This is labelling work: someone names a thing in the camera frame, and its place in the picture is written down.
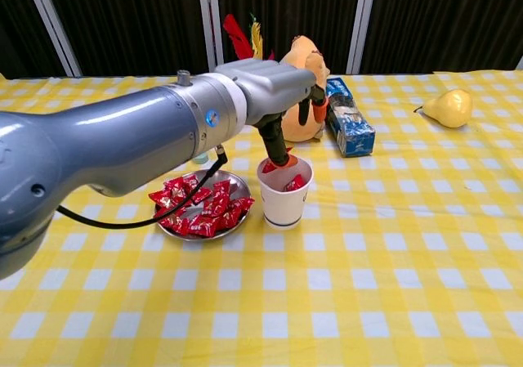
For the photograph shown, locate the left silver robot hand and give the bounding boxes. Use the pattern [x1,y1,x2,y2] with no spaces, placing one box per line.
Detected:
[214,58,330,168]

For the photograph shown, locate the round silver plate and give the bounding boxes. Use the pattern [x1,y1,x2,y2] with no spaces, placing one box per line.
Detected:
[154,169,253,242]

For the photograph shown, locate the orange plush toy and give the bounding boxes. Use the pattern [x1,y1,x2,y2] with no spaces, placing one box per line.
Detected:
[279,34,331,143]

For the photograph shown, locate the colourful feather shuttlecock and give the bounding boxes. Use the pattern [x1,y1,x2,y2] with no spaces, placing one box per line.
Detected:
[222,11,275,61]

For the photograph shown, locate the blue cookie box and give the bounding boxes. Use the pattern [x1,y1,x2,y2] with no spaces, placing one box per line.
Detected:
[324,76,376,159]

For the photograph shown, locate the black pleated curtain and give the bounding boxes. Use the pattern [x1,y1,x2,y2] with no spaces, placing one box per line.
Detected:
[0,0,523,80]

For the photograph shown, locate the yellow pear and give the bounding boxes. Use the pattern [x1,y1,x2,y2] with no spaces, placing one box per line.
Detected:
[413,88,474,129]

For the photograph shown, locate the yellow checkered tablecloth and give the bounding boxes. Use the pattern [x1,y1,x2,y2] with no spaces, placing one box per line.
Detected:
[0,70,523,367]

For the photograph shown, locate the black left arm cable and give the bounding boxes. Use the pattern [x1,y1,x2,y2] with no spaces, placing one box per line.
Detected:
[56,145,228,230]

